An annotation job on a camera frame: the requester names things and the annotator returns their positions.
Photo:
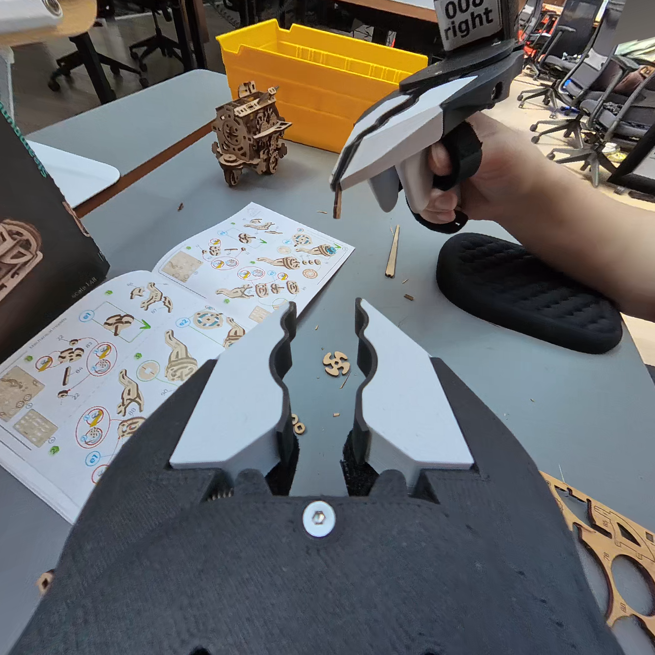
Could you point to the black swivel chair base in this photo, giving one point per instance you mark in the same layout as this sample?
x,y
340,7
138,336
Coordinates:
x,y
84,56

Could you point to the black model kit box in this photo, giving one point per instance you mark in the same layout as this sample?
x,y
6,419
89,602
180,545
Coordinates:
x,y
46,215

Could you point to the wooden mechanical model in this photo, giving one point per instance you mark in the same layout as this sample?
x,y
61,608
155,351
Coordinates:
x,y
245,133

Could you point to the thin wooden stick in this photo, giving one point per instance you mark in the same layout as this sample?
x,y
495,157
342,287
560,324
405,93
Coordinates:
x,y
392,253

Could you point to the row of black office chairs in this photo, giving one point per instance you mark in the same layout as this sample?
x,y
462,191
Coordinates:
x,y
598,102

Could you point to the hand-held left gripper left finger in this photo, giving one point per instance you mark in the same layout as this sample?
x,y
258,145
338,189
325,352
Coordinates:
x,y
230,409

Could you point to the white plastic mount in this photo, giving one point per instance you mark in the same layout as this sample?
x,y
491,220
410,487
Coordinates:
x,y
25,13

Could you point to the small rectangular wooden part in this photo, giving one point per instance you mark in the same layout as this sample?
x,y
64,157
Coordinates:
x,y
337,204

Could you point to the person's right forearm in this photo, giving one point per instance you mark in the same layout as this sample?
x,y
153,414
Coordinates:
x,y
598,235

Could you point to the person's right hand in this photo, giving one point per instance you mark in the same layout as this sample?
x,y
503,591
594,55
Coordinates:
x,y
501,174

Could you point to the round wooden pinwheel part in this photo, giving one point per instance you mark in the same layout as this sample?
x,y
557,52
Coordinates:
x,y
335,365

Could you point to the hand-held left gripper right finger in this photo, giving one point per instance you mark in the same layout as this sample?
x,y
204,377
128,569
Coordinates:
x,y
404,409

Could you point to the laser-cut wooden parts sheet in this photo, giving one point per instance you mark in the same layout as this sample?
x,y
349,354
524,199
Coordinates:
x,y
598,545

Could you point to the illustrated instruction booklet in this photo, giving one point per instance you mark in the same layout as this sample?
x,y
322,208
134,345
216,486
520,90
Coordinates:
x,y
153,302

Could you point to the small wooden square-hole part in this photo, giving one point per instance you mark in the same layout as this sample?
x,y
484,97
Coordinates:
x,y
40,575

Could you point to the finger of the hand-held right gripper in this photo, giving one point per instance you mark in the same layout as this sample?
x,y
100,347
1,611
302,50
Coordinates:
x,y
399,133
369,125

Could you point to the yellow plastic bin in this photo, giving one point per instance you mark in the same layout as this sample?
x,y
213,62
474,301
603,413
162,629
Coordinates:
x,y
317,97

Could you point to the black ribbed wrist rest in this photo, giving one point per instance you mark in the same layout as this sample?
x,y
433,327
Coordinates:
x,y
527,291

